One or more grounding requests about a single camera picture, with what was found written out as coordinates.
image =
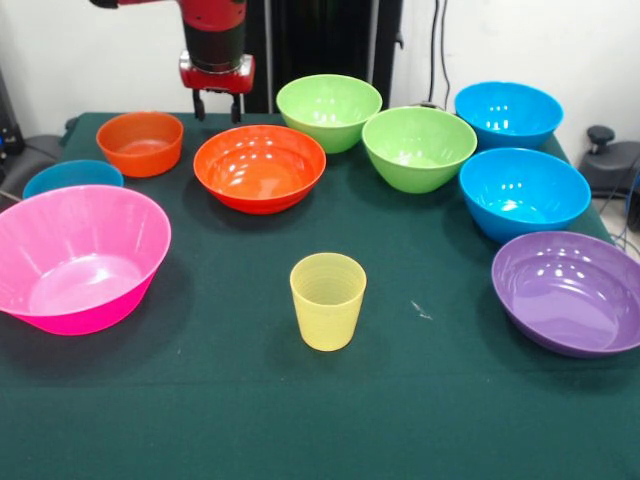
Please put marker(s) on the small orange bowl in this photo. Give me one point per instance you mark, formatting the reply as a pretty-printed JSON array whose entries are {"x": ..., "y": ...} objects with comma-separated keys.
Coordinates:
[{"x": 140, "y": 150}]

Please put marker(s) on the yellow plastic cup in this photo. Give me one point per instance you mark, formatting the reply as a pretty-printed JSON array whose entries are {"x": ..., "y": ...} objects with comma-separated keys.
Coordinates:
[{"x": 325, "y": 310}]

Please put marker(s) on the large orange-red bowl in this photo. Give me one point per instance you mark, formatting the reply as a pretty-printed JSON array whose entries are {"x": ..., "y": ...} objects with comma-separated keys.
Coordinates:
[{"x": 260, "y": 170}]

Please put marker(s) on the small blue bowl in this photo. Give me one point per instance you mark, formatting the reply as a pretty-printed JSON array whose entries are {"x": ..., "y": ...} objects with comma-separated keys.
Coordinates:
[{"x": 70, "y": 175}]

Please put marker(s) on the large pink bowl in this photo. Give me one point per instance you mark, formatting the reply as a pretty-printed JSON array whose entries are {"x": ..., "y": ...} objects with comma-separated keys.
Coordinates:
[{"x": 75, "y": 260}]

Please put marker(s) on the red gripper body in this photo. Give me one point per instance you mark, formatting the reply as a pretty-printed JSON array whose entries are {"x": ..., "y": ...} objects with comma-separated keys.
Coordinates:
[{"x": 217, "y": 81}]

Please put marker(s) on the purple bowl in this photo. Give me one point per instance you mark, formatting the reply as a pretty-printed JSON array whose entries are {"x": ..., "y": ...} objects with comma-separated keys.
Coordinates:
[{"x": 565, "y": 295}]

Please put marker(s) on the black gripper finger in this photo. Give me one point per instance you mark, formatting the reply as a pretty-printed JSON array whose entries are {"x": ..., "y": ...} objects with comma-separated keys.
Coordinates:
[
  {"x": 199, "y": 107},
  {"x": 235, "y": 110}
]

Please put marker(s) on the black stand with knob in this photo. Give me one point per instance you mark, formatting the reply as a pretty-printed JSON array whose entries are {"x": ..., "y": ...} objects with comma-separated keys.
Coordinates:
[{"x": 615, "y": 160}]

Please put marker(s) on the green bowl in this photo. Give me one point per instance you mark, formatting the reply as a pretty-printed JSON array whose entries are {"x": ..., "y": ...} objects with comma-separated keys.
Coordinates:
[
  {"x": 325, "y": 110},
  {"x": 415, "y": 150}
]

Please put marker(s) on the black equipment box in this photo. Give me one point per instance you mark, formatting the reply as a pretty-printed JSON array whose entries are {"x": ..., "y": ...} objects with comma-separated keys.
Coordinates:
[{"x": 7, "y": 135}]

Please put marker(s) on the dark green tablecloth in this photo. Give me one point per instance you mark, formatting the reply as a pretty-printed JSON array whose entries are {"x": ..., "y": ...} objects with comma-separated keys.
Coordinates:
[{"x": 320, "y": 400}]

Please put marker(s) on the large blue bowl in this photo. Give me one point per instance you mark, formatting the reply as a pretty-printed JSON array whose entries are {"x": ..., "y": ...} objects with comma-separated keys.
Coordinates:
[
  {"x": 505, "y": 115},
  {"x": 520, "y": 190}
]

